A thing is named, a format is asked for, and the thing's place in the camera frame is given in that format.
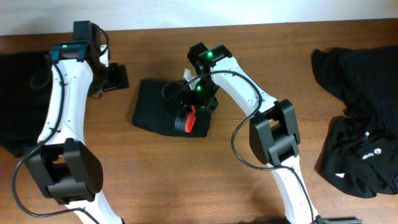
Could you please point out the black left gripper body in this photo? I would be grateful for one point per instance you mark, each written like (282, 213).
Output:
(112, 78)

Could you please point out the black leggings red waistband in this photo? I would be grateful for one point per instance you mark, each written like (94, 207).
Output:
(155, 114)

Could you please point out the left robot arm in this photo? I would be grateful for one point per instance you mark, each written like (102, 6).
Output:
(62, 166)

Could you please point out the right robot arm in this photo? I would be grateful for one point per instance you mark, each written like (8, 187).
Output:
(273, 130)

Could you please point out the black clothes pile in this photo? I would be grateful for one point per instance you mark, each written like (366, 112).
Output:
(360, 155)

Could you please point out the folded black clothes stack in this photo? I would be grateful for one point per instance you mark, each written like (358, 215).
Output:
(26, 85)

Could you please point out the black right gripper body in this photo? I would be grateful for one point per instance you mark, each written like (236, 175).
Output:
(203, 95)

